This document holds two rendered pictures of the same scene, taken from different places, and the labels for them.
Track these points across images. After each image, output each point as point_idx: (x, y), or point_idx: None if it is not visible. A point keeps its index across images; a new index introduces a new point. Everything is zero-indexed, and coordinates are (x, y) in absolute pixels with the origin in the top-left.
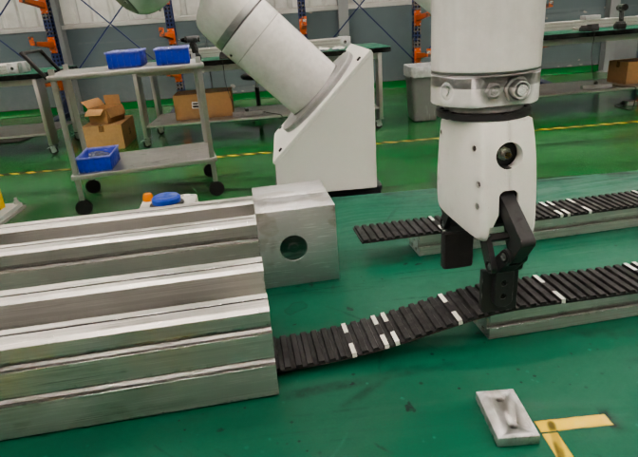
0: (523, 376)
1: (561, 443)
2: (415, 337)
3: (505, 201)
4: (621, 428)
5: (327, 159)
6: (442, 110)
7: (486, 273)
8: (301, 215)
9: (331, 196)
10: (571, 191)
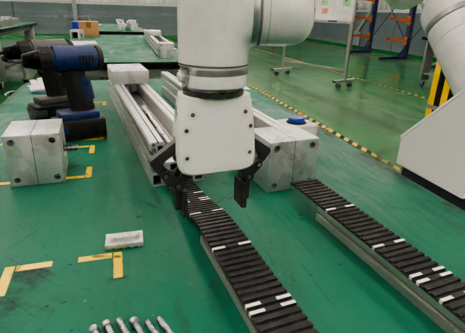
0: (160, 252)
1: (104, 257)
2: None
3: (171, 141)
4: (110, 280)
5: (432, 151)
6: None
7: None
8: (260, 140)
9: (436, 187)
10: None
